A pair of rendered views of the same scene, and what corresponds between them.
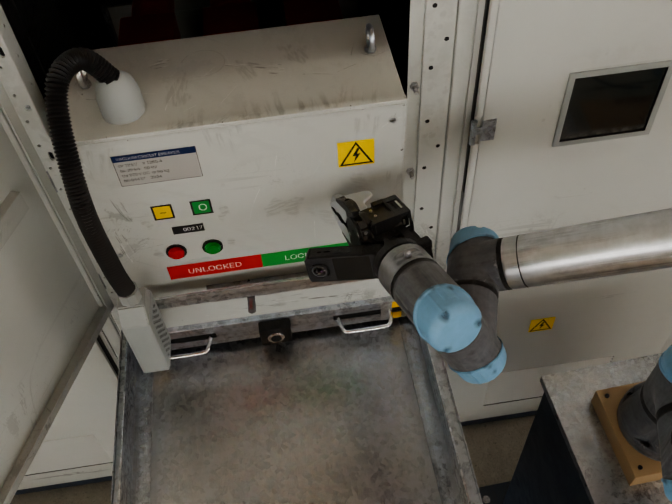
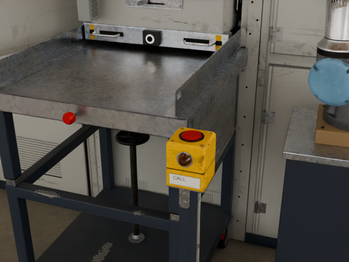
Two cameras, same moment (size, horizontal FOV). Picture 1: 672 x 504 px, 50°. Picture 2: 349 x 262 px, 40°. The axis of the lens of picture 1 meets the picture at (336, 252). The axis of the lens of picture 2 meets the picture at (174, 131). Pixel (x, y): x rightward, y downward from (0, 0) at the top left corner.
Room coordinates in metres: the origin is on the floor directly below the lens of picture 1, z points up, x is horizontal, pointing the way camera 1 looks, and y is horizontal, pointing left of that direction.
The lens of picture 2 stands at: (-0.71, -0.63, 1.31)
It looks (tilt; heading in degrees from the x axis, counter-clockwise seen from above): 25 degrees down; 25
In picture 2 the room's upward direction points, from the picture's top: straight up
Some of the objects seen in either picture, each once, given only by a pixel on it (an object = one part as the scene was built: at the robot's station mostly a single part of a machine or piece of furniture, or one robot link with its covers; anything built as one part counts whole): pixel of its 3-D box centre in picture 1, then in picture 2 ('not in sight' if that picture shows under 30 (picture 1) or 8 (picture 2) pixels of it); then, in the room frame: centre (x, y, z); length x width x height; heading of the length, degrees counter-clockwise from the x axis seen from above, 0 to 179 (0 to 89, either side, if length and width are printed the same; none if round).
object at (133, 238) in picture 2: not in sight; (136, 235); (0.57, 0.11, 0.18); 0.06 x 0.06 x 0.02
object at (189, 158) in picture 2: not in sight; (183, 160); (0.02, -0.31, 0.87); 0.03 x 0.01 x 0.03; 95
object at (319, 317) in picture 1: (274, 316); (155, 35); (0.79, 0.13, 0.90); 0.54 x 0.05 x 0.06; 95
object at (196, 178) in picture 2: not in sight; (191, 158); (0.07, -0.31, 0.85); 0.08 x 0.08 x 0.10; 5
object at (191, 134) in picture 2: not in sight; (191, 137); (0.07, -0.31, 0.90); 0.04 x 0.04 x 0.02
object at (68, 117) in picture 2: not in sight; (70, 116); (0.21, 0.08, 0.82); 0.04 x 0.03 x 0.03; 5
